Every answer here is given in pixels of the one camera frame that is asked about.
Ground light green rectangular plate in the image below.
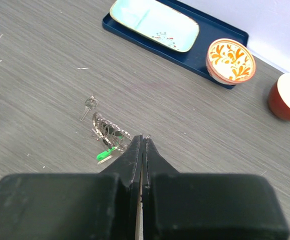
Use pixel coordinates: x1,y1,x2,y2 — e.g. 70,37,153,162
109,0,200,53

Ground dark blue tray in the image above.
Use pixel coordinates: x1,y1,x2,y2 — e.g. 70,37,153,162
102,0,249,83

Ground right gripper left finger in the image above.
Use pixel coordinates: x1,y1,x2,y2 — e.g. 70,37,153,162
0,135,144,240

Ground silver key with ring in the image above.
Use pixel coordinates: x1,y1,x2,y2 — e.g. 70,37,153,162
79,95,99,121

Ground metal key organizer with rings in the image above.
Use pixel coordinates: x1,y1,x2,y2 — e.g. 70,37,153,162
92,112,132,165

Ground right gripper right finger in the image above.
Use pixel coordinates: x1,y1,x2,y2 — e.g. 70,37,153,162
142,139,290,240

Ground orange patterned small bowl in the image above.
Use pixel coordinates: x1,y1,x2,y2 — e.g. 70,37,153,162
205,38,256,86

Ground red cup white inside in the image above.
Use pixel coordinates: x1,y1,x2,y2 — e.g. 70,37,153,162
267,73,290,122

